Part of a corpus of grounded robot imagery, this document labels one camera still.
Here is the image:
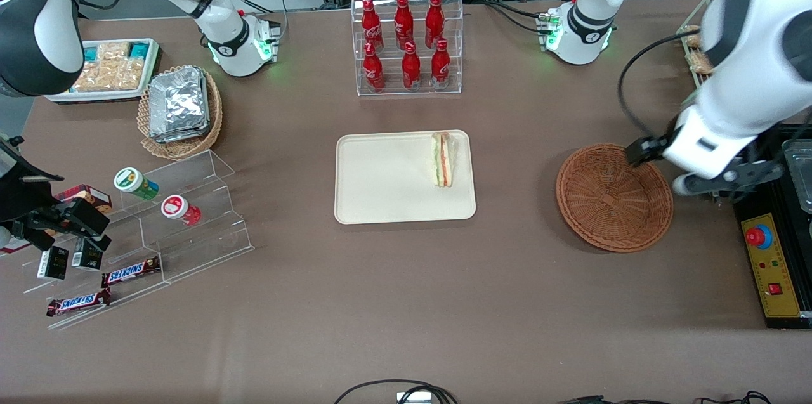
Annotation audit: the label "clear acrylic bottle rack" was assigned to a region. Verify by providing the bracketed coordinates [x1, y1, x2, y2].
[351, 0, 464, 98]

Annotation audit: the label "Snickers bar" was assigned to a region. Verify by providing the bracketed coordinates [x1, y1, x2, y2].
[100, 256, 162, 289]
[46, 288, 112, 318]

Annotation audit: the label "red-capped jar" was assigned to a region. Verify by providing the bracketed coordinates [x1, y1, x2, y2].
[160, 195, 202, 227]

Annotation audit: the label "clear acrylic step stand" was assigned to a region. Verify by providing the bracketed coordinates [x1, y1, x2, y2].
[22, 149, 256, 332]

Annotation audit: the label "small black carton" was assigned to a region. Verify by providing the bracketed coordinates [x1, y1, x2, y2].
[36, 245, 70, 281]
[71, 238, 105, 271]

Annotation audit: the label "brown tablecloth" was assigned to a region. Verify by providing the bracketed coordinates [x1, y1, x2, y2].
[0, 0, 812, 404]

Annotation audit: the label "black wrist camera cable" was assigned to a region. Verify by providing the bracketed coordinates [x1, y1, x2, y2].
[619, 29, 705, 141]

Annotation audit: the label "red emergency stop button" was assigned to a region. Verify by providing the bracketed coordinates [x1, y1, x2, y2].
[745, 225, 773, 250]

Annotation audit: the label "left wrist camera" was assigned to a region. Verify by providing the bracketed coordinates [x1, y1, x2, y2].
[625, 136, 667, 167]

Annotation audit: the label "steel pan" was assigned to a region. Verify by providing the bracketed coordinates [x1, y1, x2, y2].
[783, 138, 812, 214]

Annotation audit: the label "small tan wicker basket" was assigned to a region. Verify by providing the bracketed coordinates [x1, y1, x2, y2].
[136, 65, 224, 160]

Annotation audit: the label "red cola bottle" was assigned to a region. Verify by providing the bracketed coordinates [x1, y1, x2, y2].
[424, 0, 445, 48]
[363, 42, 386, 93]
[393, 0, 414, 49]
[360, 0, 385, 53]
[402, 41, 422, 91]
[430, 38, 451, 89]

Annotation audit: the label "white wire rack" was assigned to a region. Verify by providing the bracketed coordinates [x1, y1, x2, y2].
[676, 0, 717, 88]

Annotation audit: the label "large brown wicker basket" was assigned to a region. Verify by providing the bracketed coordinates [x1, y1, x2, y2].
[556, 143, 674, 254]

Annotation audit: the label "white plastic crate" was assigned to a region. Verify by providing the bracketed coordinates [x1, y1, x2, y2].
[44, 38, 163, 104]

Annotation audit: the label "cream plastic tray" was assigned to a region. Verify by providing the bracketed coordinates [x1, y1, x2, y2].
[334, 130, 477, 226]

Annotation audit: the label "black machine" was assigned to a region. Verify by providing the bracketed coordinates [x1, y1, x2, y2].
[730, 125, 812, 330]

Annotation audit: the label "dark red carton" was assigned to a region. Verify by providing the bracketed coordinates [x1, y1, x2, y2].
[54, 184, 114, 214]

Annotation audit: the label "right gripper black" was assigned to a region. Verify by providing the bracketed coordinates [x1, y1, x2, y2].
[0, 163, 112, 252]

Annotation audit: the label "green-capped jar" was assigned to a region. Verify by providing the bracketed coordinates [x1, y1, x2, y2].
[113, 167, 160, 202]

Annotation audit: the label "yellow control panel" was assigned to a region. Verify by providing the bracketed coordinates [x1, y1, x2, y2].
[740, 212, 802, 318]

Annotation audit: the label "triangle sandwich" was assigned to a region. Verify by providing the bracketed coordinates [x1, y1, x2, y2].
[431, 131, 457, 188]

